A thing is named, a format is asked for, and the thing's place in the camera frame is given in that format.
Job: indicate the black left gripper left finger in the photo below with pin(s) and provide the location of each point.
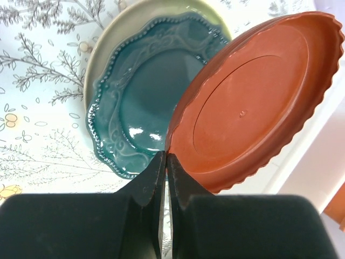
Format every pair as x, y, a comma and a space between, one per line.
124, 224

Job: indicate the orange plastic basket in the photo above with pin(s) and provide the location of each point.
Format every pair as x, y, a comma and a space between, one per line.
335, 208

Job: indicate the cream plate with leaf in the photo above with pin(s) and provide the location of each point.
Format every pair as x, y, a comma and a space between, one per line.
132, 19

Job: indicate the red round plate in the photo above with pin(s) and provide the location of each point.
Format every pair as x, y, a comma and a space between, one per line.
253, 96

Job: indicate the teal scalloped plate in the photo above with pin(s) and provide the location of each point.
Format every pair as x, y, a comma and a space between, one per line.
144, 79

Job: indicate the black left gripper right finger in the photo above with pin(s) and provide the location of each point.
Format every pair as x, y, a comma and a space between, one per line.
241, 226

